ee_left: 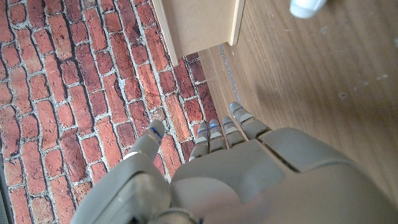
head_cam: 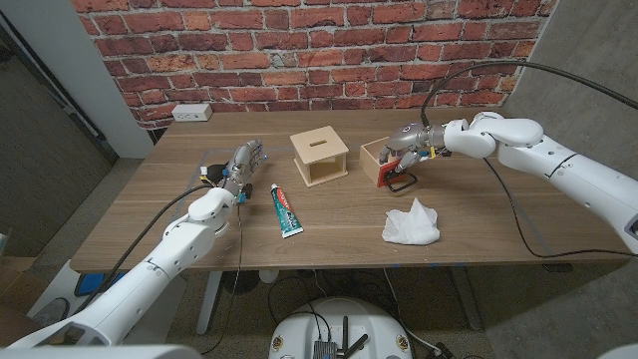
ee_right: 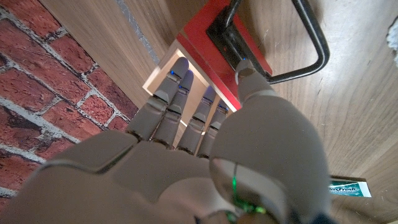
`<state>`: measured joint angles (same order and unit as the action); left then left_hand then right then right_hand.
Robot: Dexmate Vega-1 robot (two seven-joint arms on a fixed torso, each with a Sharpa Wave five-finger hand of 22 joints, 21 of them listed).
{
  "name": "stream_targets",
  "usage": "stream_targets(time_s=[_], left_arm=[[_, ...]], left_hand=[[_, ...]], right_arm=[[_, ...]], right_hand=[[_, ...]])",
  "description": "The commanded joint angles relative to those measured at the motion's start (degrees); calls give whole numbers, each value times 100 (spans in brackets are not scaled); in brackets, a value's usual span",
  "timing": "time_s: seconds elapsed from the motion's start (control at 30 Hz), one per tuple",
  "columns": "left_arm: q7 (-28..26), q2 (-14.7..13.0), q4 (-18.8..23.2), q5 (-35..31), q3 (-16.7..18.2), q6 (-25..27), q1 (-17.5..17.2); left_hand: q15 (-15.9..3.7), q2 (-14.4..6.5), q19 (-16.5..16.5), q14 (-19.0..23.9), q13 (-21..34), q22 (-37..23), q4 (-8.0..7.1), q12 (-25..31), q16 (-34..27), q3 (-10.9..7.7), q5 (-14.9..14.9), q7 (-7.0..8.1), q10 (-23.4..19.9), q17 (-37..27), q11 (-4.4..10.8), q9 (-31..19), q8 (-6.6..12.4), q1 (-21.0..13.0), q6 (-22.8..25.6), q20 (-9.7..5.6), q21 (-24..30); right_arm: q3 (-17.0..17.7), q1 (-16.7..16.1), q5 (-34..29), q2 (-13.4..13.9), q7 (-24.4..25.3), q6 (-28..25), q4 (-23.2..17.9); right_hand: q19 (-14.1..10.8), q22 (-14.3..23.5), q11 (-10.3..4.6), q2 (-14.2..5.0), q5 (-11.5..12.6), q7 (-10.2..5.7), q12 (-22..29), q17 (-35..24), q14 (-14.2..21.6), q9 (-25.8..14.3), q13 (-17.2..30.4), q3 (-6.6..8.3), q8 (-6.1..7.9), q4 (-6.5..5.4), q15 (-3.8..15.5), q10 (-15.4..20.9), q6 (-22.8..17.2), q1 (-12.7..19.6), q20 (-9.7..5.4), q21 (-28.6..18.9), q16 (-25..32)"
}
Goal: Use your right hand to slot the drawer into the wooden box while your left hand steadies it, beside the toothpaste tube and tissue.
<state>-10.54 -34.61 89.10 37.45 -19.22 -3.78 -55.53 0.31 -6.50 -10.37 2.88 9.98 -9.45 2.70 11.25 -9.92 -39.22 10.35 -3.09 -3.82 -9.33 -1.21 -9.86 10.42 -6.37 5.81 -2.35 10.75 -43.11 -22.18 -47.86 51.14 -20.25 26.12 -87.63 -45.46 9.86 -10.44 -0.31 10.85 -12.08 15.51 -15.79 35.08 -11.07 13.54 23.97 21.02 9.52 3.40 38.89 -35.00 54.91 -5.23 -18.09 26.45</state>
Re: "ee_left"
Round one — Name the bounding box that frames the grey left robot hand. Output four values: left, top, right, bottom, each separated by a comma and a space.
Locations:
70, 101, 398, 224

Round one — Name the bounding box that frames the wooden box with slot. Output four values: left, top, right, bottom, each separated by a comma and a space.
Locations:
151, 0, 246, 67

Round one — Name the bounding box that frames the green red toothpaste tube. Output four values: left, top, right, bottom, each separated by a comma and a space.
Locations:
289, 0, 328, 19

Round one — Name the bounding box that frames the printed brick wall backdrop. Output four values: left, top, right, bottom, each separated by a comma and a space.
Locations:
0, 0, 220, 224

